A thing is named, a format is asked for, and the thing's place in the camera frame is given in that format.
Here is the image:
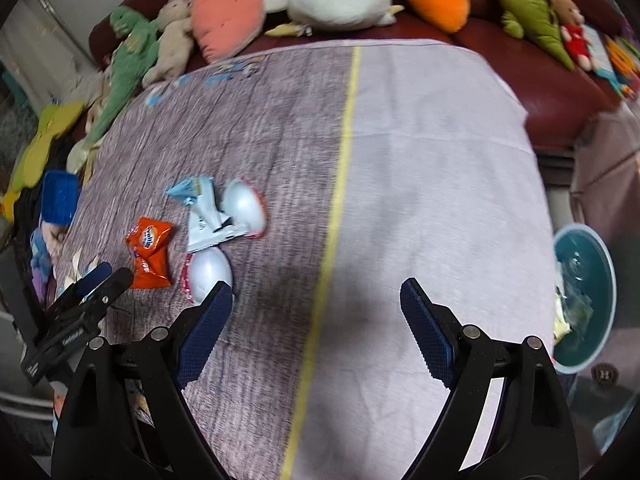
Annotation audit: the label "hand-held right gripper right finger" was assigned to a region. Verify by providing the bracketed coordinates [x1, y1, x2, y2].
[399, 277, 581, 480]

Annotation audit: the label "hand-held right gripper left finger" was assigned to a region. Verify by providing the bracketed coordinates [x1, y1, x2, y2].
[51, 280, 235, 480]

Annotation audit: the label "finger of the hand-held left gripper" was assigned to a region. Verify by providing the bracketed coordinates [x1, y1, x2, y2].
[75, 268, 135, 322]
[59, 261, 114, 307]

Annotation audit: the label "orange snack packet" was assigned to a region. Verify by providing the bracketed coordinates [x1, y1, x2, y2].
[125, 216, 175, 291]

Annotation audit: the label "white plastic egg half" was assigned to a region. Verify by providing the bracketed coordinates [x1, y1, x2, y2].
[184, 246, 235, 306]
[220, 179, 267, 239]

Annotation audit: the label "teal plastic bin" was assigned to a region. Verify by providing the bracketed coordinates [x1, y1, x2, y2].
[550, 222, 617, 375]

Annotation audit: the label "cream paper scrap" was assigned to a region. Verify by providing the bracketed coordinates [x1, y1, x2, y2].
[66, 247, 101, 282]

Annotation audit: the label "small blue and pink doll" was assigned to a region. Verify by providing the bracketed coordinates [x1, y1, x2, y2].
[30, 221, 71, 306]

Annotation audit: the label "blue bristly pad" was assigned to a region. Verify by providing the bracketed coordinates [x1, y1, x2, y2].
[41, 170, 81, 226]

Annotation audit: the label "blue and white wrapper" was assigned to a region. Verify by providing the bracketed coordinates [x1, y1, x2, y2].
[164, 175, 251, 255]

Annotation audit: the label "yellow plush toy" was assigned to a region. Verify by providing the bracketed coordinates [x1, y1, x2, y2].
[0, 101, 86, 222]

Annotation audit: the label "green snack in clear wrapper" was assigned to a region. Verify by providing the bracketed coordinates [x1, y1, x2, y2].
[552, 282, 596, 348]

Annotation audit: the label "dark patterned cloth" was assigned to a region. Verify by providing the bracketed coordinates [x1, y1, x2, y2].
[565, 360, 640, 456]

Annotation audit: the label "bright green dinosaur plush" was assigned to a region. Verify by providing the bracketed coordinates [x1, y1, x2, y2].
[66, 6, 162, 176]

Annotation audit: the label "beige plush doll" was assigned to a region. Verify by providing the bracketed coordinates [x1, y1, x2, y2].
[142, 0, 196, 89]

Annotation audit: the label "dark red leather sofa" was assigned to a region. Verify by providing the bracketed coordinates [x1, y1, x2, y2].
[89, 0, 632, 152]

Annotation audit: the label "pink carrot plush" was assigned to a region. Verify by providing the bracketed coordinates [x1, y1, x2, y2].
[190, 0, 267, 64]

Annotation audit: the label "colourful toy book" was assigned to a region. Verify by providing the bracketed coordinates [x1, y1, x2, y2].
[602, 35, 640, 102]

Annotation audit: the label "light blue card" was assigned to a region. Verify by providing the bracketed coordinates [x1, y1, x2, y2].
[582, 24, 621, 79]

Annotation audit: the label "small bear doll red clothes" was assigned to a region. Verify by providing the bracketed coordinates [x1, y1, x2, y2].
[550, 0, 594, 72]

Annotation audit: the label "olive green dinosaur plush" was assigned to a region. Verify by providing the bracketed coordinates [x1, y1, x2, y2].
[479, 0, 576, 72]

